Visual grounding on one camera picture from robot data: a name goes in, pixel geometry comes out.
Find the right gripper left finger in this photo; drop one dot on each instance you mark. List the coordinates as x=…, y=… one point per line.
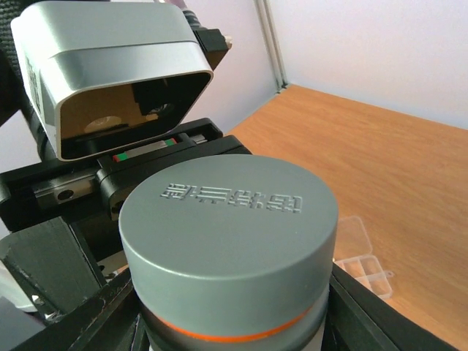
x=109, y=320

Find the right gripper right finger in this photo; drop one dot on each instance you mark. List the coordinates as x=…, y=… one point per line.
x=358, y=320

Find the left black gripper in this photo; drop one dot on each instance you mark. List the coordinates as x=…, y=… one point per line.
x=50, y=261

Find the clear plastic pill organizer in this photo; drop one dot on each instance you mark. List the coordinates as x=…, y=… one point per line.
x=353, y=253

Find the orange pill bottle grey cap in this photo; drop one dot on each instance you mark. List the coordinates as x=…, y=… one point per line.
x=231, y=252

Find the right aluminium corner post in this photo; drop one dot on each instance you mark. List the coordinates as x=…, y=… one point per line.
x=267, y=25

